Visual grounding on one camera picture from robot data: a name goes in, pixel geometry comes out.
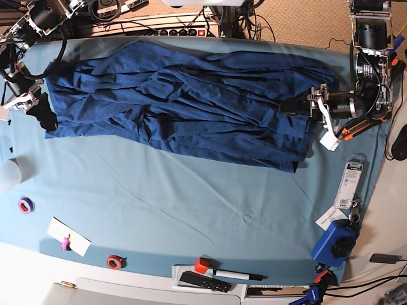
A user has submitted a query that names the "blue clamp top right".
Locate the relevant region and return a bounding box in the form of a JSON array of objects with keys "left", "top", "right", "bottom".
[{"left": 390, "top": 34, "right": 404, "bottom": 53}]

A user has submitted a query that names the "orange clamp bottom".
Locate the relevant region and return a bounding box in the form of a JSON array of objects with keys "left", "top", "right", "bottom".
[{"left": 314, "top": 269, "right": 337, "bottom": 285}]

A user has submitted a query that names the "black remote control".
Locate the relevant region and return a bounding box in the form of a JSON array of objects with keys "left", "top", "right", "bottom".
[{"left": 180, "top": 271, "right": 232, "bottom": 293}]

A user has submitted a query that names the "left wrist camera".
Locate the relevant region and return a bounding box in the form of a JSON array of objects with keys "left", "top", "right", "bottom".
[{"left": 319, "top": 132, "right": 341, "bottom": 151}]

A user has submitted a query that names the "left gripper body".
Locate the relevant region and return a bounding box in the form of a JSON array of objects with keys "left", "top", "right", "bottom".
[{"left": 307, "top": 84, "right": 359, "bottom": 137}]

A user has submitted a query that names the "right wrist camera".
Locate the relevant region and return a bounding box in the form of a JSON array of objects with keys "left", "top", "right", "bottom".
[{"left": 0, "top": 105, "right": 9, "bottom": 121}]

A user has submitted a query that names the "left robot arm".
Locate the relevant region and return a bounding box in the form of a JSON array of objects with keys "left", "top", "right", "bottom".
[{"left": 279, "top": 1, "right": 394, "bottom": 140}]

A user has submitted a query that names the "white black marker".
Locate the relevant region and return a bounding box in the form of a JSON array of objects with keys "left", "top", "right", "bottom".
[{"left": 213, "top": 269, "right": 268, "bottom": 281}]

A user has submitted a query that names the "white paper label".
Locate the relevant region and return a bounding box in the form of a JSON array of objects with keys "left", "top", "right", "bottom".
[{"left": 315, "top": 206, "right": 348, "bottom": 231}]

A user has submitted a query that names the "pink small toy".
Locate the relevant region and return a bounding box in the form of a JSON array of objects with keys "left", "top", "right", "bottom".
[{"left": 60, "top": 234, "right": 71, "bottom": 251}]

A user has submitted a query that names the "orange black clamp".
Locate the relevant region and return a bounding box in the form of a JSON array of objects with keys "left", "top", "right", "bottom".
[{"left": 390, "top": 58, "right": 406, "bottom": 84}]

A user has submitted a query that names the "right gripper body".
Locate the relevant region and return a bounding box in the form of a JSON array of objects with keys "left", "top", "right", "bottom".
[{"left": 3, "top": 74, "right": 44, "bottom": 111}]

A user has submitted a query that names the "orange black utility knife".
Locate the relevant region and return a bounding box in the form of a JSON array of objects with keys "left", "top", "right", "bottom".
[{"left": 336, "top": 117, "right": 387, "bottom": 140}]

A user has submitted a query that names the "light blue table cloth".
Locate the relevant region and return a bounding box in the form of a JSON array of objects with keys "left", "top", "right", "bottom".
[{"left": 0, "top": 35, "right": 402, "bottom": 286}]

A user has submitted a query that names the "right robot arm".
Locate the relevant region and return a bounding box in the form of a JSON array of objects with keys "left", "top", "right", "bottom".
[{"left": 1, "top": 0, "right": 90, "bottom": 132}]

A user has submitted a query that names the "red tape roll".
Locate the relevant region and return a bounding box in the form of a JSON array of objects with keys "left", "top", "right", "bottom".
[{"left": 106, "top": 255, "right": 123, "bottom": 270}]

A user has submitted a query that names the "black small device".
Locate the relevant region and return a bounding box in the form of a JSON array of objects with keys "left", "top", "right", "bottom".
[{"left": 369, "top": 254, "right": 399, "bottom": 264}]

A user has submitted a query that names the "red small block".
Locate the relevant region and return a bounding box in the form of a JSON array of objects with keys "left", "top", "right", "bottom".
[{"left": 194, "top": 257, "right": 210, "bottom": 274}]

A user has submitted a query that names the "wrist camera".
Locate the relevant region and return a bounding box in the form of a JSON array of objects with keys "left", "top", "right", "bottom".
[
  {"left": 0, "top": 105, "right": 9, "bottom": 121},
  {"left": 319, "top": 132, "right": 341, "bottom": 151}
]

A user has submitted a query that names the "blue box with knob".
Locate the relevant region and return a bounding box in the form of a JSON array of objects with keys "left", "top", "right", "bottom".
[{"left": 311, "top": 220, "right": 361, "bottom": 268}]

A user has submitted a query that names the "white plastic cup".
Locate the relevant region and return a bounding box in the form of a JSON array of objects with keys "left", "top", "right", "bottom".
[{"left": 0, "top": 159, "right": 22, "bottom": 195}]

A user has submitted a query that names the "white card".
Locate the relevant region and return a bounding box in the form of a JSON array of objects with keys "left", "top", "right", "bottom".
[{"left": 47, "top": 217, "right": 92, "bottom": 257}]

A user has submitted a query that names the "white power strip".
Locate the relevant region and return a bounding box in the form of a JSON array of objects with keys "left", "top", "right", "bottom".
[{"left": 80, "top": 11, "right": 221, "bottom": 37}]

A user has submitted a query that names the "dark blue t-shirt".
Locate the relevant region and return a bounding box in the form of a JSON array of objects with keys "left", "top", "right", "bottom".
[{"left": 45, "top": 41, "right": 338, "bottom": 173}]

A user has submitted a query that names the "purple tape roll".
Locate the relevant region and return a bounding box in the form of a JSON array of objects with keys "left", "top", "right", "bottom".
[{"left": 18, "top": 197, "right": 34, "bottom": 214}]

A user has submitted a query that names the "blue clamp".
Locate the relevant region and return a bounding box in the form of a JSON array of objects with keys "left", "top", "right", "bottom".
[
  {"left": 289, "top": 285, "right": 325, "bottom": 305},
  {"left": 390, "top": 34, "right": 404, "bottom": 53}
]

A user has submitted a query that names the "clear blister package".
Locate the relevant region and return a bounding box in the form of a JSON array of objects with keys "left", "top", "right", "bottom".
[{"left": 333, "top": 154, "right": 366, "bottom": 210}]

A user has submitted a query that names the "blue clamp bottom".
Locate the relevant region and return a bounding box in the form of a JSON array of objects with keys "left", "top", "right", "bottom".
[{"left": 289, "top": 285, "right": 325, "bottom": 305}]

